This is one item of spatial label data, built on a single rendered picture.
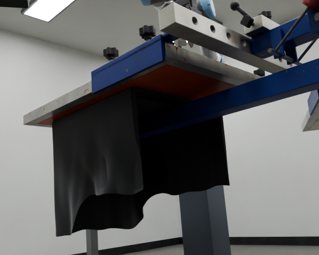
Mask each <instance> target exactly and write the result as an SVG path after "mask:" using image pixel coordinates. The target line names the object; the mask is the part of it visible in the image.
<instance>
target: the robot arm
mask: <svg viewBox="0 0 319 255"><path fill-rule="evenodd" d="M140 1H141V3H142V5H143V6H150V5H152V6H154V7H155V8H156V9H157V10H158V11H159V10H161V9H163V8H164V7H166V6H168V5H169V4H171V3H173V2H175V3H177V4H179V5H181V6H183V7H185V8H187V9H189V10H191V11H194V12H196V13H198V14H200V15H202V16H204V17H206V18H208V19H210V20H212V21H213V20H214V18H215V17H216V13H215V8H214V4H213V1H212V0H140ZM187 42H188V41H186V40H183V39H181V38H179V39H177V40H175V41H174V43H175V46H178V47H182V46H186V45H187ZM188 44H189V45H190V47H191V48H192V47H193V43H191V42H188ZM200 50H201V54H202V55H203V56H206V57H208V58H211V59H214V60H217V61H220V62H222V63H224V57H222V56H220V54H219V53H217V52H214V51H212V50H209V49H206V48H204V47H201V46H200Z"/></svg>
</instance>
